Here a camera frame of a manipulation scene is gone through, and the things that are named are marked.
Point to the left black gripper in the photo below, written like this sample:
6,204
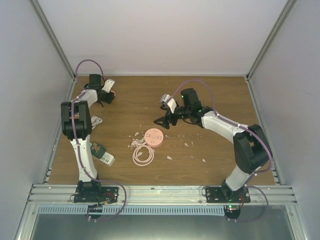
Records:
109,99

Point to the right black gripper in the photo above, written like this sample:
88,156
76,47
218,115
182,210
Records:
165,120

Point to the pink round power strip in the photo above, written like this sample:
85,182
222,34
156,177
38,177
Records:
153,137

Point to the white power strip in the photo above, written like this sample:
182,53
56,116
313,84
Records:
104,157

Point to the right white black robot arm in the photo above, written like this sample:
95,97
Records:
251,148

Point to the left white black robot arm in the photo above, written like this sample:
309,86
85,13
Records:
76,125

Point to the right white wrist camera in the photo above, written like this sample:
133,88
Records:
169,102

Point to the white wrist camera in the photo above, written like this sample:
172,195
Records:
108,85
169,102

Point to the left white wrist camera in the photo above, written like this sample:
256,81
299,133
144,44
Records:
108,85

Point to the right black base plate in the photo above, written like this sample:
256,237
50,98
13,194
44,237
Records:
219,194

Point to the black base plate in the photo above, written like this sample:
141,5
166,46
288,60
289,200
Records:
219,194
103,195

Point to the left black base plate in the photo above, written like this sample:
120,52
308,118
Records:
103,195

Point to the aluminium rail frame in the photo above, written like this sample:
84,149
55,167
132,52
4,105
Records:
189,159

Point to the left aluminium post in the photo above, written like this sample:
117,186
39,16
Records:
52,36

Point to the aluminium post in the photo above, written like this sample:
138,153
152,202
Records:
287,8
52,36

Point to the grey slotted cable duct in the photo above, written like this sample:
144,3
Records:
138,210

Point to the right aluminium post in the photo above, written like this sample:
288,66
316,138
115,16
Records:
287,8

